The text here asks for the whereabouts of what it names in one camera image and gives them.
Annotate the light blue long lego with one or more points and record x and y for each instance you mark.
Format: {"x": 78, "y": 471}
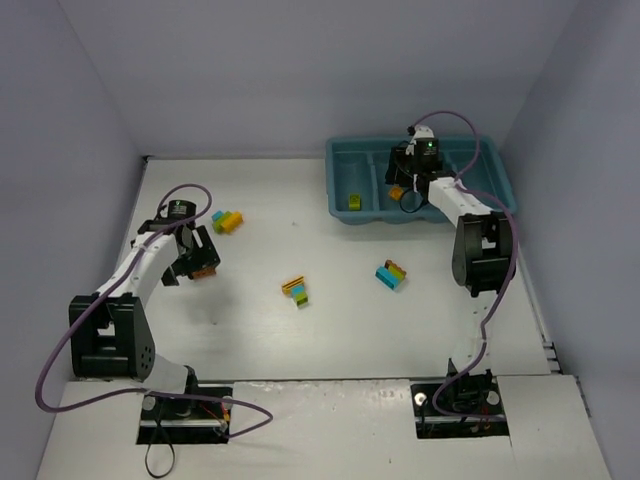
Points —
{"x": 387, "y": 278}

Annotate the light blue small lego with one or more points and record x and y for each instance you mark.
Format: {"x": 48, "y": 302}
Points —
{"x": 298, "y": 291}

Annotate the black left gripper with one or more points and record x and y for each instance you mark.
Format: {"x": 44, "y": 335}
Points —
{"x": 201, "y": 255}

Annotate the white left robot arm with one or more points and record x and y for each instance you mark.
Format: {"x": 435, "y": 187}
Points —
{"x": 112, "y": 338}

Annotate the lime green small lego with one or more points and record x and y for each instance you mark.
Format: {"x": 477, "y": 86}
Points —
{"x": 301, "y": 299}

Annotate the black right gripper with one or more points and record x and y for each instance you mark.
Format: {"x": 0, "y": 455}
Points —
{"x": 396, "y": 175}

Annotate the brown lego plate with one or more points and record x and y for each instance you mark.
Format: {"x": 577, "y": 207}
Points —
{"x": 390, "y": 264}

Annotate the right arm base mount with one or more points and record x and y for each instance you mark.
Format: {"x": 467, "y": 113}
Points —
{"x": 476, "y": 408}

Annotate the teal divided plastic tray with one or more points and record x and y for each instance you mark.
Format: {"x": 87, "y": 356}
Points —
{"x": 358, "y": 165}

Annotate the lime green sloped lego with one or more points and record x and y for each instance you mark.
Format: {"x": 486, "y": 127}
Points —
{"x": 354, "y": 202}

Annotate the yellow black striped lego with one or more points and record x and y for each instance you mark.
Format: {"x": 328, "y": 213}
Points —
{"x": 288, "y": 286}

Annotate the lime green lego brick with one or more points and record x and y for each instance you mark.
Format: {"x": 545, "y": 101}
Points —
{"x": 228, "y": 223}

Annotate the lime green curved lego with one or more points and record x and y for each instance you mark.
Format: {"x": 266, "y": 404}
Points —
{"x": 400, "y": 275}

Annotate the brown lego brick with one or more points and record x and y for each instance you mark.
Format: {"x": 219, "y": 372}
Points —
{"x": 203, "y": 273}

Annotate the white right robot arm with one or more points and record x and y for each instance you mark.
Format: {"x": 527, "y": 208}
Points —
{"x": 485, "y": 246}

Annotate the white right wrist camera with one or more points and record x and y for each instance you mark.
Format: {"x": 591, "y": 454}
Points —
{"x": 420, "y": 133}

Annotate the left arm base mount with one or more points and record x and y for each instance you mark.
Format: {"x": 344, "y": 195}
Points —
{"x": 187, "y": 422}

